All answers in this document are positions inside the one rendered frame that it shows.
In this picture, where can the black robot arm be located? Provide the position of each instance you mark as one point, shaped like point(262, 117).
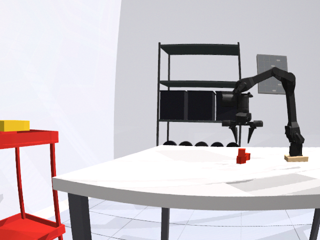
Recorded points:
point(288, 80)

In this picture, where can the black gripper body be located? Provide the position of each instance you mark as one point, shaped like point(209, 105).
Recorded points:
point(233, 124)

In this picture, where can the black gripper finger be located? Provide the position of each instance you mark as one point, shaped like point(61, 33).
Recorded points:
point(250, 132)
point(235, 132)

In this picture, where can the red cube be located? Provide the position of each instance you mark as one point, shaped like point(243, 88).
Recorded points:
point(241, 152)
point(248, 155)
point(241, 160)

